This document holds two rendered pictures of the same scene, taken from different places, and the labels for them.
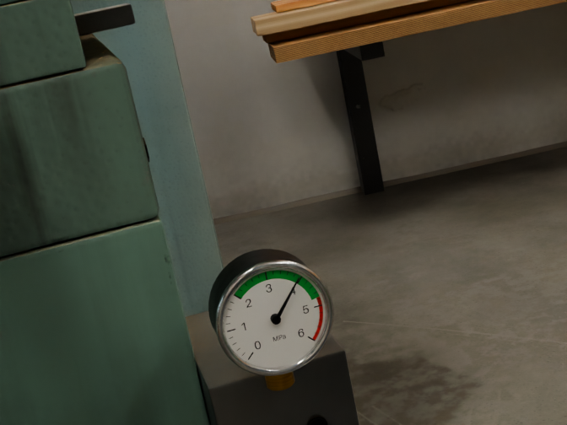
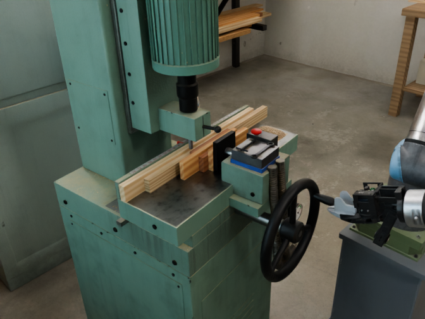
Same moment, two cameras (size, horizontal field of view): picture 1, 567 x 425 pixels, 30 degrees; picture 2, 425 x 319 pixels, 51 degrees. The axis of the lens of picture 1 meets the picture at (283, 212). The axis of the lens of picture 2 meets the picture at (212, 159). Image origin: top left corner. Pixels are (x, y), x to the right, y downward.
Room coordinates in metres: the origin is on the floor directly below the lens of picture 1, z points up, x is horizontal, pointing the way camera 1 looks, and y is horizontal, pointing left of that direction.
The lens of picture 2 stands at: (-0.22, 1.00, 1.57)
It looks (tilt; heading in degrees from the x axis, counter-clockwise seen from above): 30 degrees down; 320
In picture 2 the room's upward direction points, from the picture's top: 2 degrees counter-clockwise
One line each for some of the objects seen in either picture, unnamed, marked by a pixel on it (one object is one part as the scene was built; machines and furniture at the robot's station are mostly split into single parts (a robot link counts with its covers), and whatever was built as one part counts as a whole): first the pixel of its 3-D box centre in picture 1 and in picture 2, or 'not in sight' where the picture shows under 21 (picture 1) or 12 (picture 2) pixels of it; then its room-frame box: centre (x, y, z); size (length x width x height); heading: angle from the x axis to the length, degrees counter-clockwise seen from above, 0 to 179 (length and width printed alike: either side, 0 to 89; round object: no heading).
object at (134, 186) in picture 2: not in sight; (196, 147); (0.71, 0.27, 0.93); 0.60 x 0.02 x 0.05; 101
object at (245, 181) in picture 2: not in sight; (255, 171); (0.51, 0.23, 0.92); 0.15 x 0.13 x 0.09; 101
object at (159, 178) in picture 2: not in sight; (214, 143); (0.71, 0.21, 0.92); 0.59 x 0.02 x 0.04; 101
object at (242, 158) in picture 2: not in sight; (257, 148); (0.50, 0.23, 0.99); 0.13 x 0.11 x 0.06; 101
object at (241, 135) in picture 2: not in sight; (228, 148); (0.63, 0.21, 0.93); 0.18 x 0.02 x 0.07; 101
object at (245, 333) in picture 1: (271, 324); (293, 212); (0.53, 0.02, 0.65); 0.06 x 0.04 x 0.08; 101
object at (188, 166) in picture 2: not in sight; (210, 152); (0.66, 0.26, 0.93); 0.26 x 0.01 x 0.06; 101
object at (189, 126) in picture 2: not in sight; (184, 122); (0.71, 0.32, 1.03); 0.14 x 0.07 x 0.09; 11
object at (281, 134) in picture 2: not in sight; (269, 131); (0.66, 0.01, 0.91); 0.10 x 0.07 x 0.02; 11
